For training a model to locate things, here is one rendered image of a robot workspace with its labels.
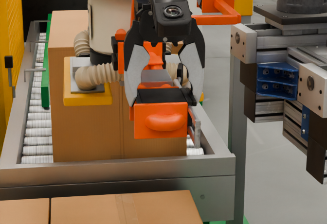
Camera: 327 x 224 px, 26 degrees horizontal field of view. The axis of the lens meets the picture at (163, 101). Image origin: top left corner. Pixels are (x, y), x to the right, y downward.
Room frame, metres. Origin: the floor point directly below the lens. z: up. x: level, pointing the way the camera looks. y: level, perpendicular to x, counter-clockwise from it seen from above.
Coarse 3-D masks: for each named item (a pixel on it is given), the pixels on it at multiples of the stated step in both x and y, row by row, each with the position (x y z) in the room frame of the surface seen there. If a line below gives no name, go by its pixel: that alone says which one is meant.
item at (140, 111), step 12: (144, 96) 0.96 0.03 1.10; (156, 96) 0.96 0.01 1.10; (168, 96) 0.96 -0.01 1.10; (180, 96) 0.96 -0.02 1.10; (132, 108) 0.99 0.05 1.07; (144, 108) 0.92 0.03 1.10; (156, 108) 0.92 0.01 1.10; (168, 108) 0.92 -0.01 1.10; (180, 108) 0.92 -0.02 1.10; (132, 120) 0.99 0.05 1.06; (144, 120) 0.92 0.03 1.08; (144, 132) 0.92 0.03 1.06; (156, 132) 0.92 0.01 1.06; (168, 132) 0.92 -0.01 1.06; (180, 132) 0.92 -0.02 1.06
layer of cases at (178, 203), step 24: (144, 192) 1.86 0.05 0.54; (168, 192) 1.86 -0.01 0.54; (0, 216) 1.71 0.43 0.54; (24, 216) 1.71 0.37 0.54; (48, 216) 1.71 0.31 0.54; (72, 216) 1.71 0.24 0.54; (96, 216) 1.71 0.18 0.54; (120, 216) 1.71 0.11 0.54; (144, 216) 1.71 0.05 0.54; (168, 216) 1.71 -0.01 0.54; (192, 216) 1.71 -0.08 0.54
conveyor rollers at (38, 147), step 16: (32, 96) 2.81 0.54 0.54; (32, 112) 2.63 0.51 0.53; (48, 112) 2.58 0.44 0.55; (32, 128) 2.39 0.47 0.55; (48, 128) 2.39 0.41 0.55; (32, 144) 2.28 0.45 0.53; (48, 144) 2.28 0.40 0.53; (192, 144) 2.26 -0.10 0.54; (32, 160) 2.11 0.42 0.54; (48, 160) 2.11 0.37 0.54
